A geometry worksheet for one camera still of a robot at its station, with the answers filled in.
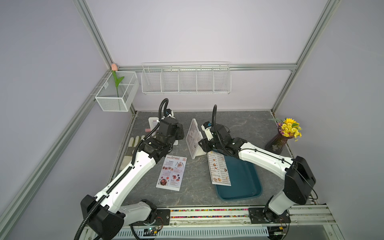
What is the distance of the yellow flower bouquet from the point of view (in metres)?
0.79

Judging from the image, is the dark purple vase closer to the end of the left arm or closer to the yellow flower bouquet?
the yellow flower bouquet

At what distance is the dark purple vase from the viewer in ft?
2.69
